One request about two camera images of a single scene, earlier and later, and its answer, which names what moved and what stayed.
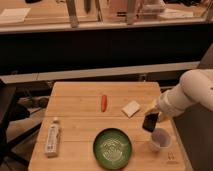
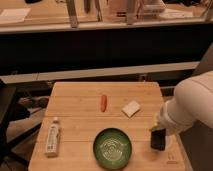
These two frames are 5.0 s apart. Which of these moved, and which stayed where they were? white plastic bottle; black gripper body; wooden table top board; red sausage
Moved: black gripper body
Stayed: red sausage; white plastic bottle; wooden table top board
